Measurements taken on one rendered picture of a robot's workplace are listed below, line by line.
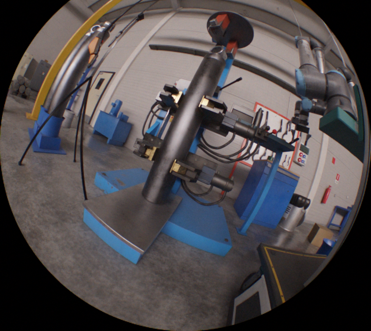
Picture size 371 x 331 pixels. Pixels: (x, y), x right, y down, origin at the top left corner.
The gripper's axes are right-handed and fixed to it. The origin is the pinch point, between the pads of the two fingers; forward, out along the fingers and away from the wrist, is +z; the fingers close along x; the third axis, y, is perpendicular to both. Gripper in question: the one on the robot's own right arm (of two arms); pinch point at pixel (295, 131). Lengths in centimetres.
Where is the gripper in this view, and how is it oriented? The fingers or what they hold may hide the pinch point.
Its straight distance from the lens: 136.0
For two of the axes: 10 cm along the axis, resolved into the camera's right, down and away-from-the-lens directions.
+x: 8.3, 3.5, -4.3
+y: -3.9, -2.0, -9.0
